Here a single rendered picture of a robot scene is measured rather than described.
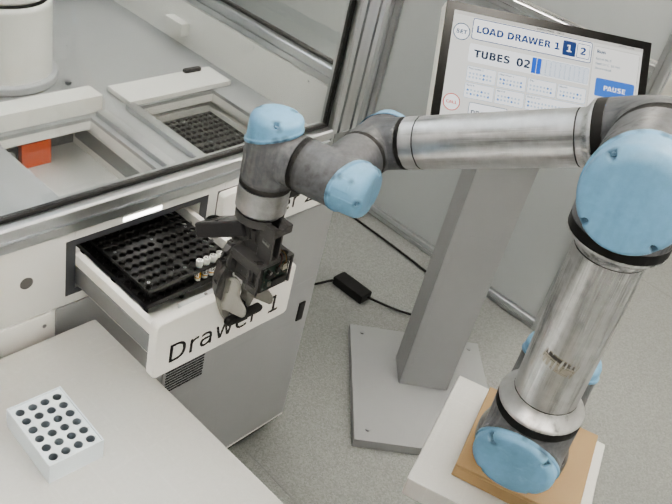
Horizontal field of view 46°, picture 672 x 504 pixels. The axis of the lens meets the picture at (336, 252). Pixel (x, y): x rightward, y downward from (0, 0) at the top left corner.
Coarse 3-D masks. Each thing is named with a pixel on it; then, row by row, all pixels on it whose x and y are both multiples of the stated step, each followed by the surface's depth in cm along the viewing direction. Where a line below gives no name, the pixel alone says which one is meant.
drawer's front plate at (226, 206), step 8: (224, 192) 147; (232, 192) 147; (224, 200) 146; (232, 200) 148; (296, 200) 164; (304, 200) 166; (312, 200) 169; (224, 208) 148; (232, 208) 149; (288, 208) 164; (296, 208) 166; (304, 208) 168
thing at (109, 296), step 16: (192, 224) 146; (224, 240) 141; (80, 256) 128; (80, 272) 129; (96, 272) 126; (96, 288) 127; (112, 288) 124; (208, 288) 138; (112, 304) 125; (128, 304) 122; (160, 304) 132; (176, 304) 133; (128, 320) 123; (144, 320) 120; (144, 336) 121
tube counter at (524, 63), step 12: (516, 60) 185; (528, 60) 185; (540, 60) 186; (552, 60) 186; (528, 72) 185; (540, 72) 186; (552, 72) 186; (564, 72) 187; (576, 72) 187; (588, 72) 187
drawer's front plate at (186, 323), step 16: (272, 288) 132; (288, 288) 136; (192, 304) 120; (208, 304) 121; (272, 304) 135; (160, 320) 115; (176, 320) 117; (192, 320) 120; (208, 320) 123; (256, 320) 134; (160, 336) 116; (176, 336) 119; (192, 336) 122; (224, 336) 129; (160, 352) 118; (176, 352) 121; (192, 352) 125; (160, 368) 120
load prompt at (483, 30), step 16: (480, 32) 184; (496, 32) 185; (512, 32) 185; (528, 32) 186; (544, 32) 186; (528, 48) 186; (544, 48) 186; (560, 48) 187; (576, 48) 187; (592, 48) 188
